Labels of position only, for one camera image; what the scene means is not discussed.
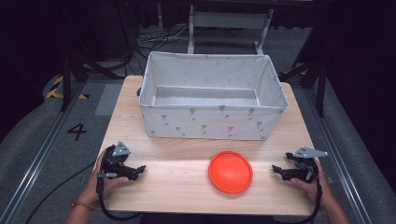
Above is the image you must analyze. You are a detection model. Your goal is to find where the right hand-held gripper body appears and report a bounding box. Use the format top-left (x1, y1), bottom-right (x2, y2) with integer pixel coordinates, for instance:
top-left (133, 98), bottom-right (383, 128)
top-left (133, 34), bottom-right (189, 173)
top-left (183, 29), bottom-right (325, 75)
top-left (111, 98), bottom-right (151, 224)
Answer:
top-left (282, 146), bottom-right (329, 183)

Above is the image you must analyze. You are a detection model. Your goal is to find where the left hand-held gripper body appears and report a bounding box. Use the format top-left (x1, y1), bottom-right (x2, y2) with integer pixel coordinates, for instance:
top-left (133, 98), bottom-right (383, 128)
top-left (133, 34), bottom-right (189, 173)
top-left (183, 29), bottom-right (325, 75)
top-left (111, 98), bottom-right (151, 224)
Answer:
top-left (100, 140), bottom-right (138, 180)

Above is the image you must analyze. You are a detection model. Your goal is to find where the orange round plastic disc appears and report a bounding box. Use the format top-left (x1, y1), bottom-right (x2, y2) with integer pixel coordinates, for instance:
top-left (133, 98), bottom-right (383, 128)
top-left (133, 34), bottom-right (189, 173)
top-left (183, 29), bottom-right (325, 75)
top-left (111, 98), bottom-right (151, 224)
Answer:
top-left (207, 150), bottom-right (254, 195)

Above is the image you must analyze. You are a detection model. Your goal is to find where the white printed fabric storage box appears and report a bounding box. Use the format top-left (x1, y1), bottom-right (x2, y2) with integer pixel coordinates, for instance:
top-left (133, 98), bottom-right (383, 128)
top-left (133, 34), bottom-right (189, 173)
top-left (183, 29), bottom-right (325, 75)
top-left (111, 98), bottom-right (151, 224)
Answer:
top-left (138, 50), bottom-right (290, 142)

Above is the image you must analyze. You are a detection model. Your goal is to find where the person's right hand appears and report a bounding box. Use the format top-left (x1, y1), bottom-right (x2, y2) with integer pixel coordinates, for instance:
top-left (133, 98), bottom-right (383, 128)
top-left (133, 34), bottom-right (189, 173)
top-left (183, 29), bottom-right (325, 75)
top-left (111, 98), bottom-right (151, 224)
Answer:
top-left (290, 158), bottom-right (334, 209)

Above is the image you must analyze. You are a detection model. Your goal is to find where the person's left hand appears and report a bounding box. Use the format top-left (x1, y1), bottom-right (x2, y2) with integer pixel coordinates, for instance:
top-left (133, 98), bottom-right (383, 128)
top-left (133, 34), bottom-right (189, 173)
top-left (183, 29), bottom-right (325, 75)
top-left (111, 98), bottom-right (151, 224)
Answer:
top-left (77, 148), bottom-right (131, 209)

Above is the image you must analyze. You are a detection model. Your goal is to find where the black tripod stand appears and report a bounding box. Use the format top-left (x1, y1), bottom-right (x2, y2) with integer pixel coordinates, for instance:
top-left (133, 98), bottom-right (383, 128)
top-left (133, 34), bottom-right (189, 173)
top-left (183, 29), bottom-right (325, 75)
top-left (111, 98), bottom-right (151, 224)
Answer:
top-left (59, 50), bottom-right (126, 112)
top-left (278, 52), bottom-right (329, 119)

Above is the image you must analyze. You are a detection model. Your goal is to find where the thick black gripper cable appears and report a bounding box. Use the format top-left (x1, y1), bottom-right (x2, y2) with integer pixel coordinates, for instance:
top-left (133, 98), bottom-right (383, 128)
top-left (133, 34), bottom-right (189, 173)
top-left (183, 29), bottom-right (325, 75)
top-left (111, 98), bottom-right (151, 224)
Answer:
top-left (95, 172), bottom-right (144, 222)
top-left (279, 169), bottom-right (324, 224)

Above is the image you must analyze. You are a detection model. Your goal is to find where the metal floor rail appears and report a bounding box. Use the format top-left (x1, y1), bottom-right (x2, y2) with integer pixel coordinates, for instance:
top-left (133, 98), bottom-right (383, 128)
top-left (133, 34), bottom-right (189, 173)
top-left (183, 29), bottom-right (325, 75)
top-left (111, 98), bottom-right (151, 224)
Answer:
top-left (303, 88), bottom-right (375, 224)
top-left (0, 81), bottom-right (86, 224)

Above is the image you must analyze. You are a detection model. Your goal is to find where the red string bracelet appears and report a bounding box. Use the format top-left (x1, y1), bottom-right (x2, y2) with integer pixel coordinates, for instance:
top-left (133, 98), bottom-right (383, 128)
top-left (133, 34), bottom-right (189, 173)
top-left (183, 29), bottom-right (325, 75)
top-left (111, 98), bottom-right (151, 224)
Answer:
top-left (69, 201), bottom-right (94, 212)

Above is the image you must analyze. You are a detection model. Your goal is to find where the thin black cable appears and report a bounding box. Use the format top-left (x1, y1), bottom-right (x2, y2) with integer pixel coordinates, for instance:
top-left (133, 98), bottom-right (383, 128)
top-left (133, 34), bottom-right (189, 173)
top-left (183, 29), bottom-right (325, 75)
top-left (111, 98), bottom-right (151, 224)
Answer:
top-left (24, 161), bottom-right (98, 224)

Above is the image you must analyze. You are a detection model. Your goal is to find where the bundle of floor cables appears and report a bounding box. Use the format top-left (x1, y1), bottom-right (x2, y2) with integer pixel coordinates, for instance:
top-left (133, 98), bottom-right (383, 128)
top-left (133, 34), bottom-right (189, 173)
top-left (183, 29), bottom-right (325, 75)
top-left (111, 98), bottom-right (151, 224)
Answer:
top-left (134, 24), bottom-right (191, 52)

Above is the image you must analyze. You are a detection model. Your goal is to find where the grey metal frame stand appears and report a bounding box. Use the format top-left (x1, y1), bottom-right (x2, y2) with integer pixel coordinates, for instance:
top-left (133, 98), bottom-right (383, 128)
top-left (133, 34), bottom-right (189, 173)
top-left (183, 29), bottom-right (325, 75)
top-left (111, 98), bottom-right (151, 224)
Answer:
top-left (186, 4), bottom-right (275, 56)

